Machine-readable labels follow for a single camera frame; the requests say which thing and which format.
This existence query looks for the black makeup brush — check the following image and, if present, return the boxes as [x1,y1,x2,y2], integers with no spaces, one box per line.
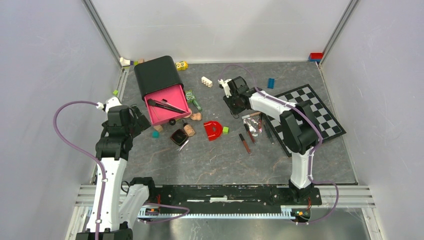
[147,98,186,114]

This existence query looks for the thin black pencil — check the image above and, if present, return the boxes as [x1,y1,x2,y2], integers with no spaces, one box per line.
[161,99,186,113]

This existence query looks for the red lipstick tube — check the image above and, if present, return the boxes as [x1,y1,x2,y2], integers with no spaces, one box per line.
[243,123,256,143]

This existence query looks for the clear plastic wrapper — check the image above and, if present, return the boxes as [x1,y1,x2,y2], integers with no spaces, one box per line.
[243,116,262,137]

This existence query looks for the brown lip gloss tube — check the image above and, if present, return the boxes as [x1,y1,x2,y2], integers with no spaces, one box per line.
[238,133,251,155]

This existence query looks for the black pink drawer organizer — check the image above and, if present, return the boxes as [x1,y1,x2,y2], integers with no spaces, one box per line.
[134,55,190,126]

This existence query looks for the beige makeup sponge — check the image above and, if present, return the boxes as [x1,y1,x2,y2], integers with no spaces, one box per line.
[190,112,202,121]

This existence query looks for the pink white lip gloss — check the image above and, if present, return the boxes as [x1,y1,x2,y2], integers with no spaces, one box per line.
[241,111,262,120]

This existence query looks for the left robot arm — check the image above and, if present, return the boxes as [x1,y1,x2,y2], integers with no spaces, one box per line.
[75,104,157,240]

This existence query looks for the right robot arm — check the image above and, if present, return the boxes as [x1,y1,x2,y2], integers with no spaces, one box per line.
[218,76,323,204]

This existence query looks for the teal cube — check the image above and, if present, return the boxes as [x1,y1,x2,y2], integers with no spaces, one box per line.
[152,131,160,139]

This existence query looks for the wooden cube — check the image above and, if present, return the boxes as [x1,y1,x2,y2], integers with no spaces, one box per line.
[153,125,164,133]

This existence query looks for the white lego brick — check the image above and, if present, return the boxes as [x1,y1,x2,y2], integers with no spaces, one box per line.
[201,76,213,88]

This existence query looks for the black drawer knob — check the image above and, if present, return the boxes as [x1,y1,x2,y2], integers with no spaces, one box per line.
[169,118,176,126]

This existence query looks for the blue lego brick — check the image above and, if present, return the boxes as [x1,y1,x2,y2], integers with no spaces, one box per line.
[267,78,275,89]

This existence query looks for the dark eyeliner pencil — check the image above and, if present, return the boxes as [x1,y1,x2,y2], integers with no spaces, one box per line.
[263,123,275,144]

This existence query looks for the red D-shaped toy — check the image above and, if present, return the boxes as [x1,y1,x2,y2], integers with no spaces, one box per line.
[203,121,223,142]

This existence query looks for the black compact case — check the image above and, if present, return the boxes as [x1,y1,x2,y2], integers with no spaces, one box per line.
[170,128,189,146]

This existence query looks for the green number blocks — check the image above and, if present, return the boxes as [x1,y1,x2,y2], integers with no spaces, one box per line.
[185,90,196,103]

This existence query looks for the silver tweezers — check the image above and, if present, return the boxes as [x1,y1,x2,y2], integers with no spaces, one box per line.
[177,140,190,152]

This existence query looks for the foundation bottle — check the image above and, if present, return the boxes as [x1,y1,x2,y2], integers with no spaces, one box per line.
[181,119,196,137]

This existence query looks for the white toy block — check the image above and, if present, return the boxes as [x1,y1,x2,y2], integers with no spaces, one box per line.
[119,57,132,68]

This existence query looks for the yellow toy block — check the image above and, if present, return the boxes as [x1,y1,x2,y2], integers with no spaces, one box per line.
[175,61,189,71]

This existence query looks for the red blue corner blocks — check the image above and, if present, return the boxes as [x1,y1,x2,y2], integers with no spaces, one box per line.
[308,52,324,63]

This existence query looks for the black white chessboard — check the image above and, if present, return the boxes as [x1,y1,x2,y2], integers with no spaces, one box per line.
[262,84,346,157]

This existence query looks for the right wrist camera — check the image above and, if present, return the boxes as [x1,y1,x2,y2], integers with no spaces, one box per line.
[218,79,232,98]

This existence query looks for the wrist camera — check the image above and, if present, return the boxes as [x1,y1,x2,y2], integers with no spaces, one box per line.
[96,96,122,113]
[218,79,232,98]

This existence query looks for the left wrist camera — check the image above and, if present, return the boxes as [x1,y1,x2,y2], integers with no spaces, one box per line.
[96,96,122,113]

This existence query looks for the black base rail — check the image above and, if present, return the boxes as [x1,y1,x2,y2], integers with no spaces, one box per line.
[152,184,323,215]

